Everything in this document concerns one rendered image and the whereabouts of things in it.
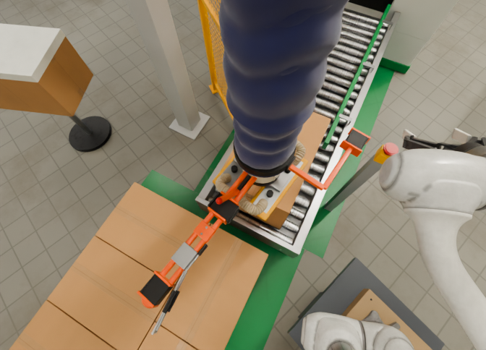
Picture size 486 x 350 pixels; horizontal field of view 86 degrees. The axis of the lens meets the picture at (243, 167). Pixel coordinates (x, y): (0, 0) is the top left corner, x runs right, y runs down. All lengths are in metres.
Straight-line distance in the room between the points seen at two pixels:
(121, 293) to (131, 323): 0.17
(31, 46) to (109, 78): 1.26
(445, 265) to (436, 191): 0.13
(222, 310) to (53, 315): 0.92
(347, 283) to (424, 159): 1.03
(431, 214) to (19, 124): 3.37
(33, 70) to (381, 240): 2.67
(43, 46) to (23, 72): 0.22
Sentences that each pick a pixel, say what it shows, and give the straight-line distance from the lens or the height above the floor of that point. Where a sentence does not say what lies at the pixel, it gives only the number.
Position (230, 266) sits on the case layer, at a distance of 1.61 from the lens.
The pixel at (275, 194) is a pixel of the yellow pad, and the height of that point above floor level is 1.10.
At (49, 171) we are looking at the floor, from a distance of 2.96.
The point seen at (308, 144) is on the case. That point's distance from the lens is 1.42.
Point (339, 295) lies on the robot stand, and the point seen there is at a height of 0.75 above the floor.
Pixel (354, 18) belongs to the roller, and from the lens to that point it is 2.96.
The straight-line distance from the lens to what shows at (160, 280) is 0.96.
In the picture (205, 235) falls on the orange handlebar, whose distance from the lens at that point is 0.96.
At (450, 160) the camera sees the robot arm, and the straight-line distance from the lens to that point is 0.57.
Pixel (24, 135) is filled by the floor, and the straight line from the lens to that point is 3.33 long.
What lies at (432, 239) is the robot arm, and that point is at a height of 1.69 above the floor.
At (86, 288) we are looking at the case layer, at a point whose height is 0.54.
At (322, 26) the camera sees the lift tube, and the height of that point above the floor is 1.88.
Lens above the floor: 2.15
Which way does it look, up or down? 66 degrees down
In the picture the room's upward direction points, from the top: 2 degrees counter-clockwise
